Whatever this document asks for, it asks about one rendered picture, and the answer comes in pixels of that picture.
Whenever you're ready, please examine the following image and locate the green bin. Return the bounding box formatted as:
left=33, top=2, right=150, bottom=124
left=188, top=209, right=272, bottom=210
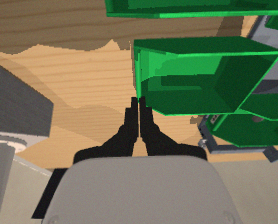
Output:
left=134, top=36, right=278, bottom=116
left=207, top=94, right=278, bottom=147
left=105, top=0, right=278, bottom=19
left=265, top=15, right=278, bottom=30

